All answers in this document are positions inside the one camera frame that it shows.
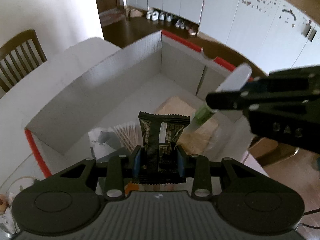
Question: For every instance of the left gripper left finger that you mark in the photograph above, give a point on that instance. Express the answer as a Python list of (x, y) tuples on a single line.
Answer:
[(122, 167)]

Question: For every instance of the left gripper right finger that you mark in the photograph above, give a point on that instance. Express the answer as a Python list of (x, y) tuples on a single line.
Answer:
[(196, 167)]

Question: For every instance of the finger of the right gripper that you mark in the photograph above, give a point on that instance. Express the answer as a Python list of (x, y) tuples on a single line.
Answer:
[(229, 100)]

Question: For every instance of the black snack packet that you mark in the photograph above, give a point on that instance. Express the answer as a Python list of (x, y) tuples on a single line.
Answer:
[(158, 161)]

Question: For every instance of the red white cardboard box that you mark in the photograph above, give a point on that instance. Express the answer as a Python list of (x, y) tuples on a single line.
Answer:
[(74, 123)]

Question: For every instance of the brown wooden chair far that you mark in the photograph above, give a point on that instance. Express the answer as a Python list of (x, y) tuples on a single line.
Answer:
[(19, 57)]

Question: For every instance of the white wall cabinet unit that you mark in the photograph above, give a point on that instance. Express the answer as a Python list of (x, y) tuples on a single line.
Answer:
[(274, 34)]

